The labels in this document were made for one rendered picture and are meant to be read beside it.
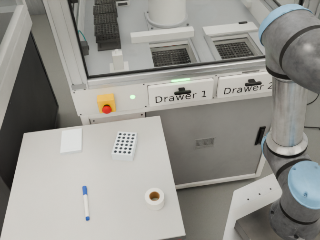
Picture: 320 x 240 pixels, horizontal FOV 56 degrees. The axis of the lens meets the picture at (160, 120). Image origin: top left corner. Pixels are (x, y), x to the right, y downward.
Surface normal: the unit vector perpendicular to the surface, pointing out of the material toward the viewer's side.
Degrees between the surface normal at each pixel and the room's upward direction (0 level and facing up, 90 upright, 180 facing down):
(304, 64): 73
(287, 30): 47
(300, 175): 5
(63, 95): 0
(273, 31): 67
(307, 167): 6
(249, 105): 90
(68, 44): 90
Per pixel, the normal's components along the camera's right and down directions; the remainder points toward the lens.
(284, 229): -0.73, 0.24
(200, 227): -0.04, -0.70
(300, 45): -0.70, -0.28
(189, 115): 0.15, 0.69
